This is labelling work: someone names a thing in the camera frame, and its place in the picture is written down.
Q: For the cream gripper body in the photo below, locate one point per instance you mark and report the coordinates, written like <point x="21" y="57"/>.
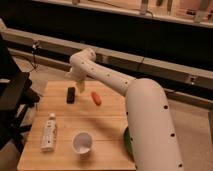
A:
<point x="80" y="86"/>

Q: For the black chair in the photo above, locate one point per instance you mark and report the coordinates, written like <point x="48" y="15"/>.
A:
<point x="16" y="96"/>

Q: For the white ceramic cup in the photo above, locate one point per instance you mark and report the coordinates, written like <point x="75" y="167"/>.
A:
<point x="82" y="143"/>

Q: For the black eraser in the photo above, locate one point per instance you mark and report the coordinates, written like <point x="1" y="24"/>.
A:
<point x="71" y="95"/>

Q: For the green ceramic bowl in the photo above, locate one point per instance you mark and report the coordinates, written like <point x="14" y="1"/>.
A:
<point x="127" y="142"/>

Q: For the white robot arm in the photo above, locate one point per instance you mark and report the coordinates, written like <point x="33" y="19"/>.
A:
<point x="153" y="136"/>

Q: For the white tube bottle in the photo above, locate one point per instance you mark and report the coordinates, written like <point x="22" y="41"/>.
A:
<point x="49" y="134"/>

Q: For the orange carrot toy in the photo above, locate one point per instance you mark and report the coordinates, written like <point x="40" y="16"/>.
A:
<point x="96" y="98"/>

